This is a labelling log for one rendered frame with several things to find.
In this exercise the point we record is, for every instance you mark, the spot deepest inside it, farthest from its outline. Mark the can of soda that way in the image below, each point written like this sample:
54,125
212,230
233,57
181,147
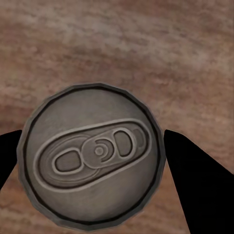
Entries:
91,156

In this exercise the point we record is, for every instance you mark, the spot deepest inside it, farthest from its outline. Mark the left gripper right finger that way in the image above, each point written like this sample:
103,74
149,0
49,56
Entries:
204,187

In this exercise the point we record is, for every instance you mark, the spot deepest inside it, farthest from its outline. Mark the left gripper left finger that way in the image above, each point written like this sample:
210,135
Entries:
8,156

